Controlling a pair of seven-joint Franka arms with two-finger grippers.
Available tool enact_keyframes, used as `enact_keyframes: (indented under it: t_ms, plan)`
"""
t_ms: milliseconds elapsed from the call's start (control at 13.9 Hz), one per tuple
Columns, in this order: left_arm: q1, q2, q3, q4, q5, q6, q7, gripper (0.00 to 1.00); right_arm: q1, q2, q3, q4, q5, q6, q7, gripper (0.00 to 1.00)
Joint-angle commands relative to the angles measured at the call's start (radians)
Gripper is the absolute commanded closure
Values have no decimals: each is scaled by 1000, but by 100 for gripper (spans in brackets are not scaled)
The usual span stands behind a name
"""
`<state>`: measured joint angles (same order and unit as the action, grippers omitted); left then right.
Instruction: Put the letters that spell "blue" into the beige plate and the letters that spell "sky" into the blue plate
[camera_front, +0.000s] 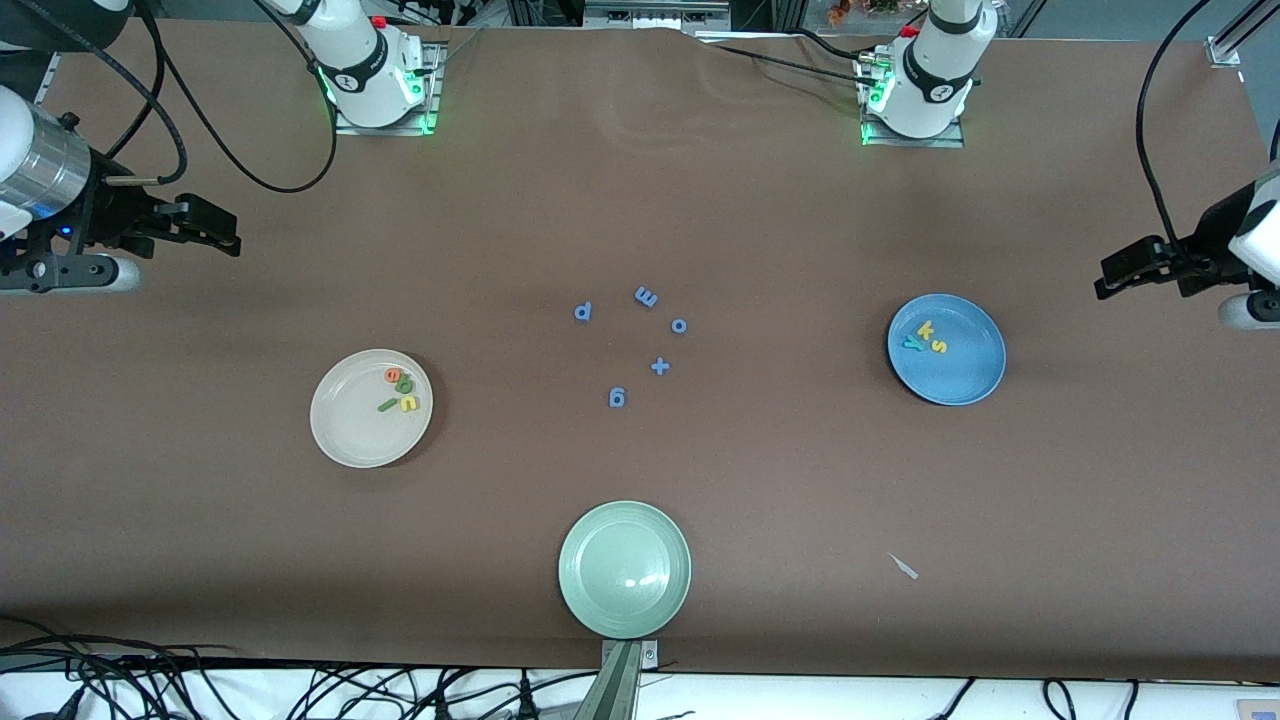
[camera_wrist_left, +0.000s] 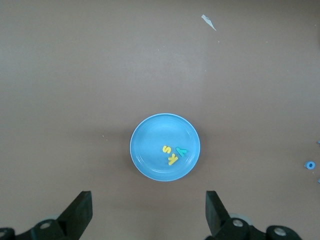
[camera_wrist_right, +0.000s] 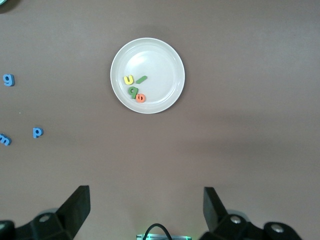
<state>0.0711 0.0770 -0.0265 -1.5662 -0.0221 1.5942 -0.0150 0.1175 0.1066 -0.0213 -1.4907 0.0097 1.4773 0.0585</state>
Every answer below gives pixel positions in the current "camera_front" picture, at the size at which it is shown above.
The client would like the grey metal box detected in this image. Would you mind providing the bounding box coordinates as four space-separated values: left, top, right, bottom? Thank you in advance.
583 0 731 31

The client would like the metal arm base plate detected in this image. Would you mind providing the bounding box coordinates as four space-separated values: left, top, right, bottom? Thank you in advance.
333 40 443 137
860 50 967 150

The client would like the orange plastic object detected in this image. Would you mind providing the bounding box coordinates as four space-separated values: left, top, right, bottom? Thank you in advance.
828 0 901 26

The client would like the brown table cover sheet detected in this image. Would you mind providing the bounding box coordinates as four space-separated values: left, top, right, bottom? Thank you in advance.
0 15 1280 683

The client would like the green round plate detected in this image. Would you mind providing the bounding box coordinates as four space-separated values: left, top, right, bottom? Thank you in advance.
558 501 693 639

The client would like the beige round plate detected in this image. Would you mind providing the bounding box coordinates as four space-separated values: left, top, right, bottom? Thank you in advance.
310 348 434 469

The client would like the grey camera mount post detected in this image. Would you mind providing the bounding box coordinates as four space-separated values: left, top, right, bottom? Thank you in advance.
575 640 659 720

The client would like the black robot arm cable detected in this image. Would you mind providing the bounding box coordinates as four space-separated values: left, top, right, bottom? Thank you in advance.
100 0 338 194
1134 0 1280 251

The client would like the blue round plate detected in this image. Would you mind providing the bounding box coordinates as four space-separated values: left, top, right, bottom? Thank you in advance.
888 293 1007 407

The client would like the black cable on cover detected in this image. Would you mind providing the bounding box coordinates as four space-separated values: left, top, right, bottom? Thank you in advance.
698 38 873 87
790 26 869 61

